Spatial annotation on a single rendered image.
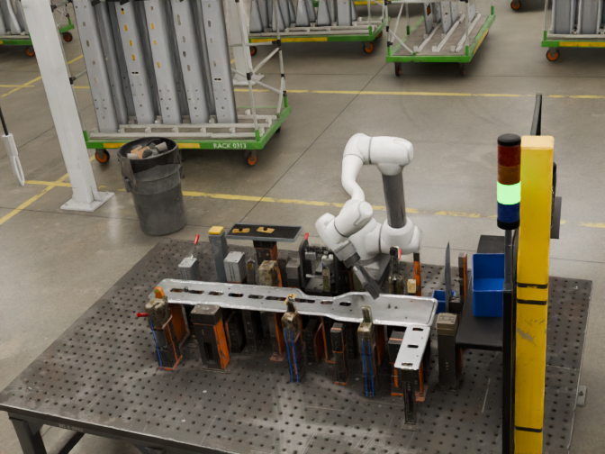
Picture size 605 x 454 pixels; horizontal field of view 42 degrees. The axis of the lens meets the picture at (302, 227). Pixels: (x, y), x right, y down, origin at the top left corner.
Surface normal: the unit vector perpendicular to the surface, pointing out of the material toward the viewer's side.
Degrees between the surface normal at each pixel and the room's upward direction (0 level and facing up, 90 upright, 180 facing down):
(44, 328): 0
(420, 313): 0
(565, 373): 0
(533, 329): 90
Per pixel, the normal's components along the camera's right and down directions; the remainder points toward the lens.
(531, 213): -0.31, 0.50
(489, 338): -0.11, -0.88
